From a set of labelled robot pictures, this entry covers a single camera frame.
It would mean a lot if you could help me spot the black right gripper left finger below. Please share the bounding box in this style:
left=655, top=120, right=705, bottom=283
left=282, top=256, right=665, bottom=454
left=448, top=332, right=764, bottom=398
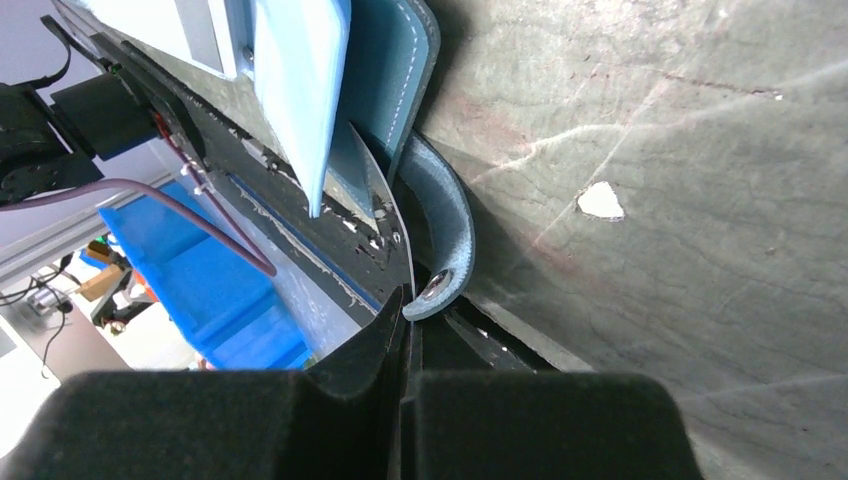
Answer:
left=1, top=287, right=406, bottom=479

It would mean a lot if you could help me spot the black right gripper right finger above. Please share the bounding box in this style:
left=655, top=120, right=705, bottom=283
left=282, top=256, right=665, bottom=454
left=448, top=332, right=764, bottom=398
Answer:
left=399, top=318, right=702, bottom=479

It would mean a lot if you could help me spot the blue card holder wallet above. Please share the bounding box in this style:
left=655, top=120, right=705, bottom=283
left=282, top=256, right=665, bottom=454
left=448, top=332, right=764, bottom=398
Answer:
left=66, top=0, right=477, bottom=323

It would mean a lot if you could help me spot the blue plastic crate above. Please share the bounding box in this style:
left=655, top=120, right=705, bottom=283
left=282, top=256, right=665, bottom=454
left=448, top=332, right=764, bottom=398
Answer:
left=100, top=196, right=312, bottom=370

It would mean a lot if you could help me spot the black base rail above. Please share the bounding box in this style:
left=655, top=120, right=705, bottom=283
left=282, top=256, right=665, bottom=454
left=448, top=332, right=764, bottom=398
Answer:
left=57, top=1, right=549, bottom=373

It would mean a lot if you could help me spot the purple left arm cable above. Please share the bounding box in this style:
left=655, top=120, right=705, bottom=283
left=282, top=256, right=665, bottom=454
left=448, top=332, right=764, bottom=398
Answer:
left=0, top=178, right=278, bottom=280

